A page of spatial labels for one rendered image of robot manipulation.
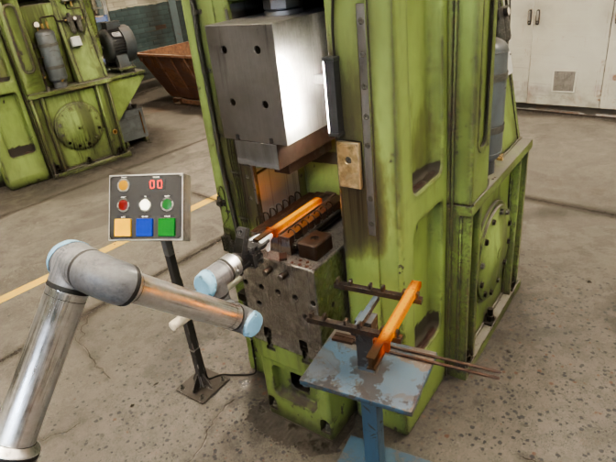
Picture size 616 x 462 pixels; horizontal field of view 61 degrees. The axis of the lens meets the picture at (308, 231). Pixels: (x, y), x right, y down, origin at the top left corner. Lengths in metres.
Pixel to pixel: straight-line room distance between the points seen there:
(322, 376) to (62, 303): 0.87
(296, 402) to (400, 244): 0.96
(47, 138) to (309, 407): 4.89
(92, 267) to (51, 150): 5.25
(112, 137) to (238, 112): 4.97
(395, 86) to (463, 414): 1.58
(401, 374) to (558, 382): 1.20
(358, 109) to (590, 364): 1.85
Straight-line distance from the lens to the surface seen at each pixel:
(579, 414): 2.78
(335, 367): 1.91
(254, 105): 1.89
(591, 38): 6.78
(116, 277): 1.43
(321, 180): 2.45
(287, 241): 2.03
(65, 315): 1.55
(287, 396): 2.55
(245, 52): 1.86
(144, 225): 2.30
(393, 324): 1.64
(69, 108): 6.60
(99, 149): 6.82
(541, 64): 6.96
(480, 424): 2.64
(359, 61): 1.77
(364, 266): 2.06
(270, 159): 1.92
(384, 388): 1.82
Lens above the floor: 1.93
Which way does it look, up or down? 27 degrees down
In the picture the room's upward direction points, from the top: 7 degrees counter-clockwise
